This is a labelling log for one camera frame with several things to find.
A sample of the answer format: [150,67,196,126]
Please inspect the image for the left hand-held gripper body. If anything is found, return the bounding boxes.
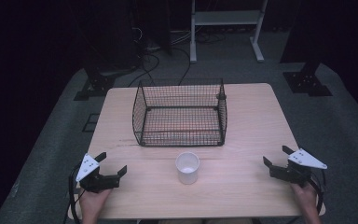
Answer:
[75,152,121,194]

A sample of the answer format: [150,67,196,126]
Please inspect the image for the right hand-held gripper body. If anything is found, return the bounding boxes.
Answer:
[268,147,328,188]

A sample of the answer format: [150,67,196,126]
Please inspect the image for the white cup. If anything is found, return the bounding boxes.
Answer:
[174,151,200,186]

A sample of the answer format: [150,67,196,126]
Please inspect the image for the black wire basket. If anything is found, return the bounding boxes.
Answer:
[131,77,228,148]

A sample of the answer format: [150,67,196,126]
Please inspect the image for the person's left hand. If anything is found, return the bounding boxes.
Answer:
[79,188,113,219]

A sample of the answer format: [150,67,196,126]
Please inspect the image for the person's right hand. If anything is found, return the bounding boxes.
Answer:
[290,181,319,217]

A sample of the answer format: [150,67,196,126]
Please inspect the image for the black stand base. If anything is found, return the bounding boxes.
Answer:
[73,60,117,102]
[282,60,334,98]

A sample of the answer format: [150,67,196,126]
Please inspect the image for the white metal stand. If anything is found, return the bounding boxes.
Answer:
[189,0,269,63]

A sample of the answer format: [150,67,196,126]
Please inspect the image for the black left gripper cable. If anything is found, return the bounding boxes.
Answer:
[62,162,87,224]

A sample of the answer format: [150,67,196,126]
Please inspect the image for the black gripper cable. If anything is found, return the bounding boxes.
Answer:
[62,162,87,224]
[309,169,328,216]

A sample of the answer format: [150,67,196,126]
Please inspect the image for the dark floor frame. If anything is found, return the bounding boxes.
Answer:
[81,113,101,133]

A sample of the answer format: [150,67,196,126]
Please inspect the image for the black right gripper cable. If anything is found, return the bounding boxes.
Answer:
[309,169,328,216]

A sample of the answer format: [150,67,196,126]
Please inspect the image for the black floor cables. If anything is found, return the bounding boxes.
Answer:
[127,46,192,89]

